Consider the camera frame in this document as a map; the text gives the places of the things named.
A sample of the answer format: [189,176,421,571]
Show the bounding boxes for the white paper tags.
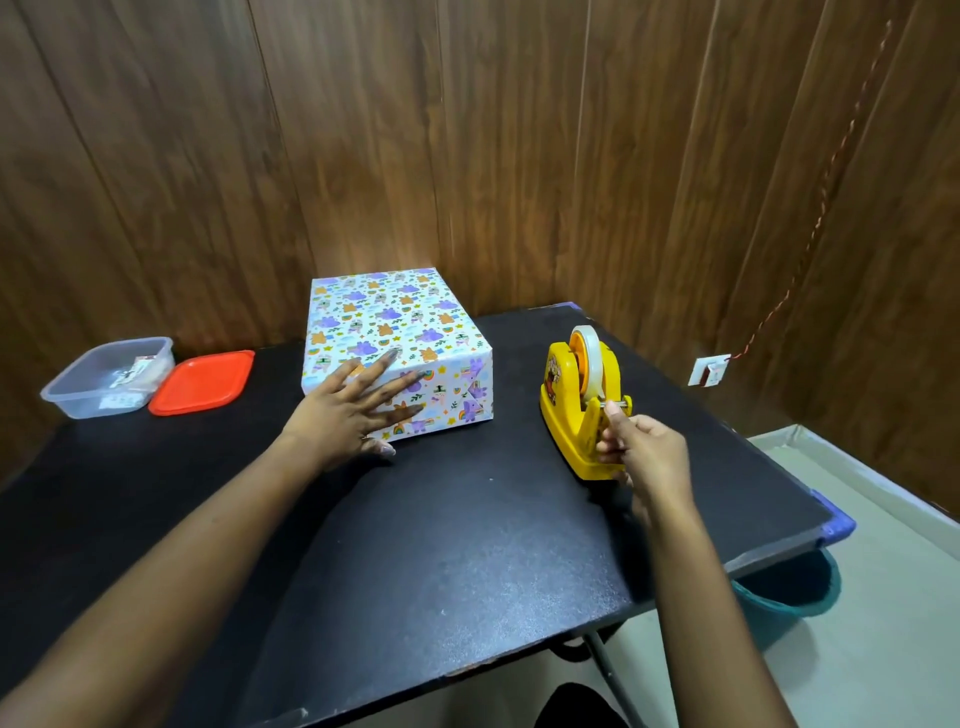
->
[97,355,163,412]

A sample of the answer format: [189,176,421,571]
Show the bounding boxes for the yellow tape dispenser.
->
[539,339,635,483]

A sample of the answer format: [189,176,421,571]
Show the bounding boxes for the clear plastic container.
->
[40,336,175,420]

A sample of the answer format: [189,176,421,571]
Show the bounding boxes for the blue table corner cap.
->
[810,489,858,549]

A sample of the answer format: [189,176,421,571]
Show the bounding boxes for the orange plastic lid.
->
[147,349,256,417]

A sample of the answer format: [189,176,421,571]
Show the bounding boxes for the person's black trousers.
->
[532,681,624,728]

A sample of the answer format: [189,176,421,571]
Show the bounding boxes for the grey metal table leg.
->
[583,630,640,728]

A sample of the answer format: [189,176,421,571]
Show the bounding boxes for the person's right hand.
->
[596,411,696,526]

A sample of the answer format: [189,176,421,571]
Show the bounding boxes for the person's left hand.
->
[281,349,426,472]

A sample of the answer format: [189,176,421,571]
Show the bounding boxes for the red twisted cable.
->
[729,21,894,363]

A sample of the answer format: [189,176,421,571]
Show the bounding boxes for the person's right forearm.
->
[633,496,798,728]

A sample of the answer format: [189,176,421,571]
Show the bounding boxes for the white wall socket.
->
[688,354,732,389]

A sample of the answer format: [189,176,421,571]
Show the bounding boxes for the gift box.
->
[300,267,496,442]

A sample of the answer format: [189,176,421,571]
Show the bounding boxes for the person's left forearm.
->
[0,432,331,728]

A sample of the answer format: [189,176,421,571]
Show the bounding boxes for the clear adhesive tape roll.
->
[567,324,624,412]

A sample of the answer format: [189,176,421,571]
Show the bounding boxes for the teal plastic bucket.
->
[731,547,843,654]

